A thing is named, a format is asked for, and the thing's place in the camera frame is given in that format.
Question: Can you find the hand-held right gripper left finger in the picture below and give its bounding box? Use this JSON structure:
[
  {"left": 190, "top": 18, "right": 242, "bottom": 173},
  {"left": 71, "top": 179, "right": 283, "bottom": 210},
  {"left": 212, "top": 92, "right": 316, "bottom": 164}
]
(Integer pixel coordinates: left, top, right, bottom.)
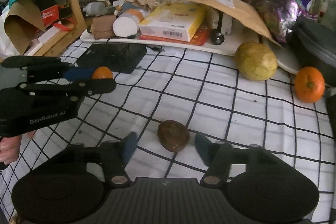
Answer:
[{"left": 62, "top": 132, "right": 137, "bottom": 187}]

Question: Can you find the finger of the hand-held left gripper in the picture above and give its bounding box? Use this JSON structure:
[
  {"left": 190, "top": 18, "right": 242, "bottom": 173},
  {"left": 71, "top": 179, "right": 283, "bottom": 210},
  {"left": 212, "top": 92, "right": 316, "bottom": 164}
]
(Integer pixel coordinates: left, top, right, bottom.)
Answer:
[
  {"left": 1, "top": 55, "right": 93, "bottom": 82},
  {"left": 17, "top": 78, "right": 117, "bottom": 104}
]

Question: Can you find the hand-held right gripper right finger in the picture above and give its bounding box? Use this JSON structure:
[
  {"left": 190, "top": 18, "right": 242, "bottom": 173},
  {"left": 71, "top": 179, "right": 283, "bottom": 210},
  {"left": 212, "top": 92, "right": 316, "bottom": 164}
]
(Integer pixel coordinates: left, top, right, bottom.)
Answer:
[{"left": 195, "top": 133, "right": 266, "bottom": 187}]

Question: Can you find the small orange tangerine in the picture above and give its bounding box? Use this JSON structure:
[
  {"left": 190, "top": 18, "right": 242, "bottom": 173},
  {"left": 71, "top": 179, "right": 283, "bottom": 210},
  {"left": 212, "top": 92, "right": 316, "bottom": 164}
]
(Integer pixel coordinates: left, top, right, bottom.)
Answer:
[{"left": 92, "top": 67, "right": 114, "bottom": 80}]

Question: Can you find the dark brown round fruit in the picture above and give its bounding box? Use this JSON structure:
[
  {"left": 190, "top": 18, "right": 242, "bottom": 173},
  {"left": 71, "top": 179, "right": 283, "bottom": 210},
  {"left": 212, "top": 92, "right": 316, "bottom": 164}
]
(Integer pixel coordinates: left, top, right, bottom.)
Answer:
[{"left": 157, "top": 120, "right": 190, "bottom": 153}]

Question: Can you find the person's left hand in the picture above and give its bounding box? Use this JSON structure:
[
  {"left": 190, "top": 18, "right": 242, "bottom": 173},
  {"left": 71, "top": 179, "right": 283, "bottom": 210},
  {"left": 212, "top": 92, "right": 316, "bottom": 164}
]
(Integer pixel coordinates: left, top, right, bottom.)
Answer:
[{"left": 0, "top": 130, "right": 36, "bottom": 165}]

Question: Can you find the black tray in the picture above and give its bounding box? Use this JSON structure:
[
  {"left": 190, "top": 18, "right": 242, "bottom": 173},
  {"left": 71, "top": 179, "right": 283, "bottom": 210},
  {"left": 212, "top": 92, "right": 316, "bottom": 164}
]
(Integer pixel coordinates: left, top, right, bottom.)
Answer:
[{"left": 76, "top": 43, "right": 147, "bottom": 74}]

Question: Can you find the white checkered bedsheet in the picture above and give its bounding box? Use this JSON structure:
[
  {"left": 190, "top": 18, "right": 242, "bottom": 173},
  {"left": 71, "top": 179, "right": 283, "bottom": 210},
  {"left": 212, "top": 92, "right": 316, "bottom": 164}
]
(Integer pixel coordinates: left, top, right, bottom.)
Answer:
[{"left": 0, "top": 39, "right": 336, "bottom": 224}]

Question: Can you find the brown pouch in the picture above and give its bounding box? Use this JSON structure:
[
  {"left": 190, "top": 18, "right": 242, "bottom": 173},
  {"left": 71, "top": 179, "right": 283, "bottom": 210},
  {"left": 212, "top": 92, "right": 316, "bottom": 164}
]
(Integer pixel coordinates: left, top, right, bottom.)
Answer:
[{"left": 92, "top": 15, "right": 117, "bottom": 39}]

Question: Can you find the red box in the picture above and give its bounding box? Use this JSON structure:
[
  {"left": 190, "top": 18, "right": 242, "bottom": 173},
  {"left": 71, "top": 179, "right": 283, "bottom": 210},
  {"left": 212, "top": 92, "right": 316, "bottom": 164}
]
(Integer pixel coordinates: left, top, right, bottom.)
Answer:
[{"left": 41, "top": 5, "right": 59, "bottom": 26}]

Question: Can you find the white jar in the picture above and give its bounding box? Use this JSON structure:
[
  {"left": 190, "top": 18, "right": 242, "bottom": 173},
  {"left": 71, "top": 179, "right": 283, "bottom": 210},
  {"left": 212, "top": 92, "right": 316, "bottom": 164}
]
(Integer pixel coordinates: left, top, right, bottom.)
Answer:
[{"left": 113, "top": 9, "right": 144, "bottom": 37}]

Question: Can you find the white bottle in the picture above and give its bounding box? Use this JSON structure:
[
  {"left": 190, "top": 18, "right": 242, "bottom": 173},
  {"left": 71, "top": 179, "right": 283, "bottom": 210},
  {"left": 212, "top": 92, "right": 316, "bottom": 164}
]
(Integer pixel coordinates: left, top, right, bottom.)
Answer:
[{"left": 85, "top": 2, "right": 107, "bottom": 16}]

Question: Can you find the large brown paper bag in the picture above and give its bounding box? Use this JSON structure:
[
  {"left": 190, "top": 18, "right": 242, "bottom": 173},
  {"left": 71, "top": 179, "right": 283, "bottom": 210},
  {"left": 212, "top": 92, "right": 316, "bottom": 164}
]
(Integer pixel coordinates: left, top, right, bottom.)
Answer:
[{"left": 4, "top": 0, "right": 46, "bottom": 55}]

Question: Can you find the yellow box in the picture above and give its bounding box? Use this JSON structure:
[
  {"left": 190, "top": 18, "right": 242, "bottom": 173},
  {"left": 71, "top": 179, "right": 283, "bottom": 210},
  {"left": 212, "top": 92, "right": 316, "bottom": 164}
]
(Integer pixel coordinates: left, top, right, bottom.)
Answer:
[{"left": 139, "top": 4, "right": 206, "bottom": 42}]

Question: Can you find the white board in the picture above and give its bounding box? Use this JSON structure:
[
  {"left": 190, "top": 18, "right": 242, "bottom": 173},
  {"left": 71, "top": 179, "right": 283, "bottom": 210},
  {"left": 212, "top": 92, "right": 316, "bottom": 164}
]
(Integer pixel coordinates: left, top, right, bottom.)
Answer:
[{"left": 80, "top": 30, "right": 302, "bottom": 73}]

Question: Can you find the yellow mango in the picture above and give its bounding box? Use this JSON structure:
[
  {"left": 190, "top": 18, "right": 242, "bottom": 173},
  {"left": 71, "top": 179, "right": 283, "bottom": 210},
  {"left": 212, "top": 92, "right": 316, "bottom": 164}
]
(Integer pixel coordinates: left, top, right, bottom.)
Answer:
[{"left": 234, "top": 42, "right": 278, "bottom": 81}]

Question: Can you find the black wheel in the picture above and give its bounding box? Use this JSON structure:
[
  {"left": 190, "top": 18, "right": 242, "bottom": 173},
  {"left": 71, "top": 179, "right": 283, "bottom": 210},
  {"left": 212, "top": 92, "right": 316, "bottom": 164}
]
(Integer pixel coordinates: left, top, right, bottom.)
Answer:
[{"left": 210, "top": 30, "right": 224, "bottom": 45}]

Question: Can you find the large orange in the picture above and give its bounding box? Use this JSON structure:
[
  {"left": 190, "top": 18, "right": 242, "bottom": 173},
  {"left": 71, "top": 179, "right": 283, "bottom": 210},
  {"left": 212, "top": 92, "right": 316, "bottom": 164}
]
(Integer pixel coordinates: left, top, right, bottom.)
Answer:
[{"left": 294, "top": 67, "right": 325, "bottom": 103}]

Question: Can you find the brown paper envelope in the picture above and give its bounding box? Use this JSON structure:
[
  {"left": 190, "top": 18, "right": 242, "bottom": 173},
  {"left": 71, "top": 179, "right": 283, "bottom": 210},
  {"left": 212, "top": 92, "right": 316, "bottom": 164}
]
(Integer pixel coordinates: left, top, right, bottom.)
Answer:
[{"left": 176, "top": 0, "right": 282, "bottom": 47}]

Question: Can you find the black zip case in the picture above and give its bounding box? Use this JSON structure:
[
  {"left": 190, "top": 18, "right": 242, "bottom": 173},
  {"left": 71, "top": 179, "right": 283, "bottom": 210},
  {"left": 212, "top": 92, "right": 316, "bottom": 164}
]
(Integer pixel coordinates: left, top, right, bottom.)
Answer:
[{"left": 286, "top": 17, "right": 336, "bottom": 73}]

